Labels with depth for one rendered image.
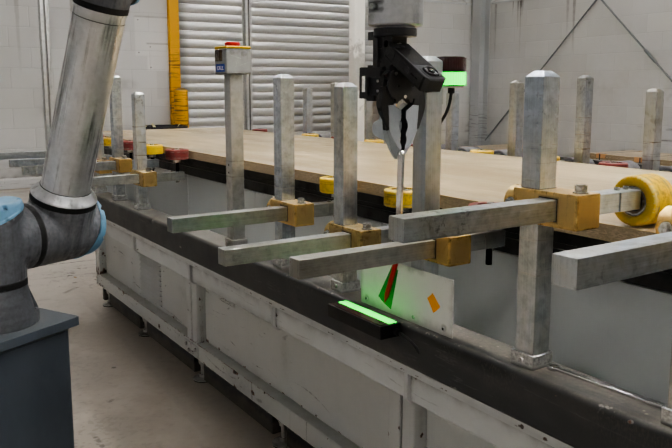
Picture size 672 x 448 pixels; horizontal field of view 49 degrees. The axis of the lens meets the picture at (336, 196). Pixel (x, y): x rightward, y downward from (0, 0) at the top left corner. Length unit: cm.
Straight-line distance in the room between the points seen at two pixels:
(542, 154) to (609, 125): 916
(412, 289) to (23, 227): 87
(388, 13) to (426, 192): 31
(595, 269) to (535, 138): 40
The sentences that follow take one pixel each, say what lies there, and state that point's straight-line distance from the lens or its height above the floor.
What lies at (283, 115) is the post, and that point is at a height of 105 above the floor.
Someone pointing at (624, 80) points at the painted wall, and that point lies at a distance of 1012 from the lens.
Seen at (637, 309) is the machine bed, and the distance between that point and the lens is 129.
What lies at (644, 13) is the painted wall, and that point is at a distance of 1002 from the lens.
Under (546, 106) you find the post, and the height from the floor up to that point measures 109.
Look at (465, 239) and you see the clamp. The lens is 125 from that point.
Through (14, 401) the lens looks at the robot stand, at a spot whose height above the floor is 46.
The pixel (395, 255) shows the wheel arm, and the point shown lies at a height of 85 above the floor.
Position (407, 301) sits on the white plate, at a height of 74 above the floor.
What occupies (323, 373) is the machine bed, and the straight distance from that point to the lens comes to 214.
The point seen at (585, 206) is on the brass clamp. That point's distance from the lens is 106.
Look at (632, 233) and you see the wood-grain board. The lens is 122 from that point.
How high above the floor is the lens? 111
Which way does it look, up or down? 8 degrees down
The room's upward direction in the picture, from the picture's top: straight up
